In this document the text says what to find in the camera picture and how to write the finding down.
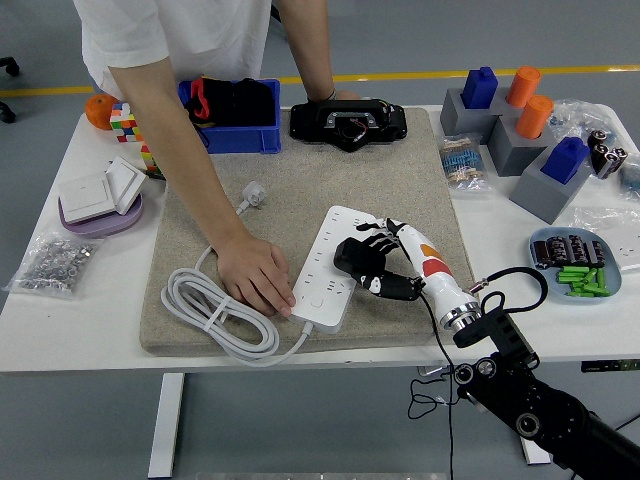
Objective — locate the person's left hand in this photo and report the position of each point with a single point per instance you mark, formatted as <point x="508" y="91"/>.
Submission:
<point x="347" y="95"/>

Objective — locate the person's right hand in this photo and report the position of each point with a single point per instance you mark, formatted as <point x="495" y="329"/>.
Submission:
<point x="255" y="275"/>

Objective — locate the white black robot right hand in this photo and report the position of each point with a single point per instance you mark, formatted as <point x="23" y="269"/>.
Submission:
<point x="435" y="270"/>

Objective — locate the white power strip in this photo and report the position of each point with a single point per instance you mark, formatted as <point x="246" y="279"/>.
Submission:
<point x="320" y="265"/>

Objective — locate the black plug adapter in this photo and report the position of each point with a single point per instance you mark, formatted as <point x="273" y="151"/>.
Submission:
<point x="345" y="255"/>

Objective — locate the person's right forearm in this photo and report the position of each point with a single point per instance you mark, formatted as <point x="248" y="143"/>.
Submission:
<point x="200" y="185"/>

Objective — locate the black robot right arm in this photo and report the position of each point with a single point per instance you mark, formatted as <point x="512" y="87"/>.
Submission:
<point x="545" y="405"/>

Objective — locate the person's left forearm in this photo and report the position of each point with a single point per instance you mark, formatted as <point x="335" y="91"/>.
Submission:
<point x="307" y="45"/>

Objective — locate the black wristband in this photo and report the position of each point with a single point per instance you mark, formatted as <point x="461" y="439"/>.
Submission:
<point x="332" y="95"/>

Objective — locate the black electronic device housing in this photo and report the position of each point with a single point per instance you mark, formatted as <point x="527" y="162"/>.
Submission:
<point x="311" y="120"/>

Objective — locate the grey-brown mat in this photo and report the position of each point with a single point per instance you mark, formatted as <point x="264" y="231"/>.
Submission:
<point x="350" y="175"/>

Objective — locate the black and red cloth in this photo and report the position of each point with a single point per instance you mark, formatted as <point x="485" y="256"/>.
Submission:
<point x="240" y="102"/>

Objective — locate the dark brown capacitor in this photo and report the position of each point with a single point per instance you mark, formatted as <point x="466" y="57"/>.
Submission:
<point x="559" y="250"/>
<point x="595" y="253"/>
<point x="541" y="251"/>
<point x="576" y="251"/>

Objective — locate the blue plastic bin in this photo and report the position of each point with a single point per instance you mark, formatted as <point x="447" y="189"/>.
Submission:
<point x="250" y="142"/>

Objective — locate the bag of resistors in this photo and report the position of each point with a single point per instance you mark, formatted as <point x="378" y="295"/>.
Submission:
<point x="463" y="165"/>

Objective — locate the grey stepped block holder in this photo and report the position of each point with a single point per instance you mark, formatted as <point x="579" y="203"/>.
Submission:
<point x="541" y="195"/>

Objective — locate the blue house-shaped block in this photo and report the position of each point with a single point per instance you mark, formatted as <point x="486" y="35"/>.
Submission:
<point x="479" y="90"/>
<point x="564" y="162"/>

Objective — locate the pile of green cylinders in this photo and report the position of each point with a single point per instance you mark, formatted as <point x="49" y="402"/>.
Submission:
<point x="575" y="274"/>

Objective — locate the colourful puzzle cube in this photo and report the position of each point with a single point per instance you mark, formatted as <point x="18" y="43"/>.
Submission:
<point x="148" y="157"/>
<point x="121" y="125"/>

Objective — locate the purple tray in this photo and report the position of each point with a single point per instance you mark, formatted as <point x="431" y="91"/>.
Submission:
<point x="100" y="228"/>

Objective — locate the orange cylinder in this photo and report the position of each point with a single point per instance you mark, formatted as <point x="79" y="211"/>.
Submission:
<point x="534" y="117"/>
<point x="522" y="86"/>

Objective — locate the light blue dish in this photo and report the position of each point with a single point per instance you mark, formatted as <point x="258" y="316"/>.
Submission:
<point x="614" y="275"/>

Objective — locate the empty clear plastic bag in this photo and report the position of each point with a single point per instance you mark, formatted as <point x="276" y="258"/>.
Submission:
<point x="610" y="220"/>

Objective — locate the black table control panel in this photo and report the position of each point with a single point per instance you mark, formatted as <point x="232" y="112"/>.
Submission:
<point x="610" y="366"/>

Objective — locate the bag of metal nuts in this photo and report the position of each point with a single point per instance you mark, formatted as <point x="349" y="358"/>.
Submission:
<point x="54" y="266"/>

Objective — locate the clear bag of small parts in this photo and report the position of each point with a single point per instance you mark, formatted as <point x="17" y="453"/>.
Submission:
<point x="576" y="120"/>

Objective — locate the orange fruit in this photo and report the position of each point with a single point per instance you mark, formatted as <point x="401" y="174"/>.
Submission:
<point x="97" y="112"/>

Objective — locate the black chair caster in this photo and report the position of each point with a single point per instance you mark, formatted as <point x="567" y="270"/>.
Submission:
<point x="6" y="114"/>
<point x="10" y="66"/>

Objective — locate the white wall switch panel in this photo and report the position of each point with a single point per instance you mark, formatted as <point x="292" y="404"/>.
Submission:
<point x="84" y="199"/>
<point x="126" y="182"/>

